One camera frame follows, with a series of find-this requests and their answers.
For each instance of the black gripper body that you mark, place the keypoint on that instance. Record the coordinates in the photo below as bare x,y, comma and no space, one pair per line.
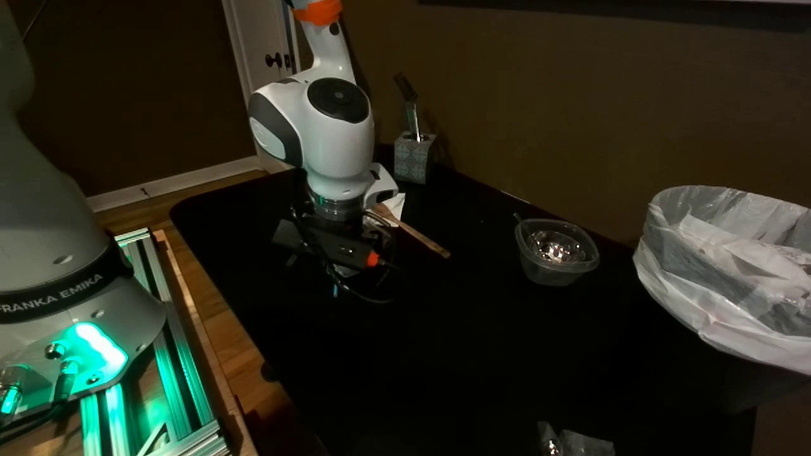
332,245

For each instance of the grey Franka robot arm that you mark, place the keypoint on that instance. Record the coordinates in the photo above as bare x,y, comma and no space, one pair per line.
326,127

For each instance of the wooden spoon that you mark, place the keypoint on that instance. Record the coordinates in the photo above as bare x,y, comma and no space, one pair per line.
418,237

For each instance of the grey square utensil holder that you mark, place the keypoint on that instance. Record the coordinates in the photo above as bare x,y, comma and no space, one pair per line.
414,159

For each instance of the wooden board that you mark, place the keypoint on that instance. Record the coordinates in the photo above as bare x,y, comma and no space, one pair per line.
203,330

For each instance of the black tongs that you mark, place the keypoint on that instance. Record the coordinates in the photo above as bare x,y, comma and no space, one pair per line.
412,105

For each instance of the silver foil wrappers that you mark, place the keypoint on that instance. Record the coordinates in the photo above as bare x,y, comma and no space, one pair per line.
556,246

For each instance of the small clear plastic bowl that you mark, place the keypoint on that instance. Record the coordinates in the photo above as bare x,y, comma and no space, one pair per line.
556,254

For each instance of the small snack packet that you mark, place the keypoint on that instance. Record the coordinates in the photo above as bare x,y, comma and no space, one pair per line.
570,441

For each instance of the black trash bin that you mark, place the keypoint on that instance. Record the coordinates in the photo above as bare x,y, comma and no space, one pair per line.
674,397

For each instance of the bin with white liner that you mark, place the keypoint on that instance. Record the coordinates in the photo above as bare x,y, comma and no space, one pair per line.
726,270

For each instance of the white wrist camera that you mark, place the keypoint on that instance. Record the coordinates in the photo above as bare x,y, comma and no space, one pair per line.
383,190

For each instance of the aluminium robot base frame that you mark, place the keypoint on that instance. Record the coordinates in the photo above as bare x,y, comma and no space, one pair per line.
143,397

